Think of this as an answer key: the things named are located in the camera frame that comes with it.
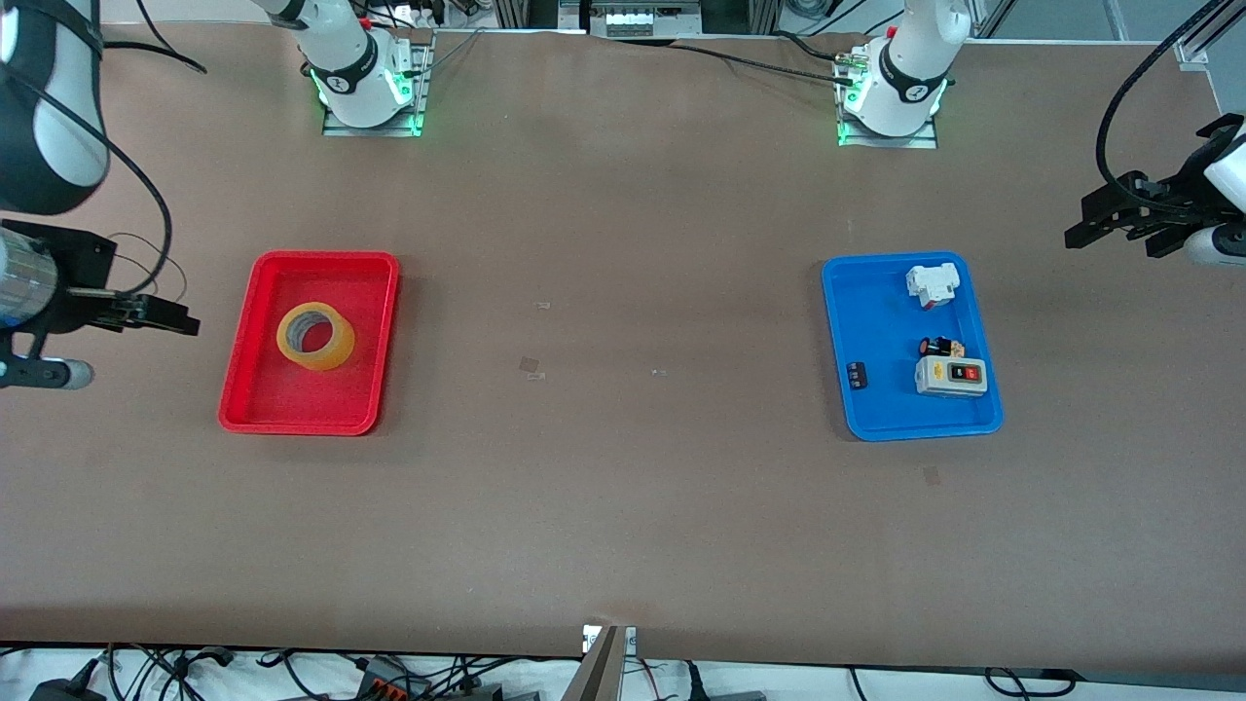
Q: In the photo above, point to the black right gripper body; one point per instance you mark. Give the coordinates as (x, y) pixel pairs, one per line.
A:
(80, 276)

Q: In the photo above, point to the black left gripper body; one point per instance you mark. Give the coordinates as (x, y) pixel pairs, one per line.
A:
(1182, 187)

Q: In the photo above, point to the yellow packing tape roll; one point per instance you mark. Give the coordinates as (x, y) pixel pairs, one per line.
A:
(336, 350)

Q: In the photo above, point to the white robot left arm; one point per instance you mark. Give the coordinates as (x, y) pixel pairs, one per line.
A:
(910, 68)

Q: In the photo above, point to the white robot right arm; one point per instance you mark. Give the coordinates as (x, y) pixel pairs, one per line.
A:
(49, 97)

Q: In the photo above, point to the red plastic tray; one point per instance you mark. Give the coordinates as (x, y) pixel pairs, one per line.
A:
(321, 409)

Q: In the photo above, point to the white circuit breaker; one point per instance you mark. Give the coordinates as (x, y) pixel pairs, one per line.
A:
(933, 284)

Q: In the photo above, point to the black and red push button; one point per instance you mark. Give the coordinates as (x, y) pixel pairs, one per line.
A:
(939, 346)

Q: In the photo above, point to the blue plastic tray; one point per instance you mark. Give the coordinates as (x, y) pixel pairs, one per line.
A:
(891, 414)

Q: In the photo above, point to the small black blue block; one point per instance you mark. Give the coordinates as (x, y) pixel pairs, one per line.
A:
(857, 375)

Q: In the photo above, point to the black power adapter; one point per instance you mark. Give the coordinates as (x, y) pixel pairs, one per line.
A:
(63, 686)

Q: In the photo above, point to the orange and black power strip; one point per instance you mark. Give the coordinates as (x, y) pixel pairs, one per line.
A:
(389, 682)

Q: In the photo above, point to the silver corner bracket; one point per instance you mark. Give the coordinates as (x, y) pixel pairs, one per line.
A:
(1192, 51)

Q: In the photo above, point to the aluminium frame bar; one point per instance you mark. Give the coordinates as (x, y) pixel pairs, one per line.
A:
(1222, 21)

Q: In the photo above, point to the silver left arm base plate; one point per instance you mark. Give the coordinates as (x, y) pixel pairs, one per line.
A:
(915, 142)

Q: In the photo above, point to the grey push button switch box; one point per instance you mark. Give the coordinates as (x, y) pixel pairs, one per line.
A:
(949, 377)

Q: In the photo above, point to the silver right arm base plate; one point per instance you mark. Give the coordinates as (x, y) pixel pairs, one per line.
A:
(424, 58)

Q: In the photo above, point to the aluminium frame rack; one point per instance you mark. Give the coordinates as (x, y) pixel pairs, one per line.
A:
(506, 12)

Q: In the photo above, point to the grey metal post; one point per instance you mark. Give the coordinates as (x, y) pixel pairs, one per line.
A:
(596, 672)

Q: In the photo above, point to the white labelled bracket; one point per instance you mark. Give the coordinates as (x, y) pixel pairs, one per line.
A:
(631, 640)

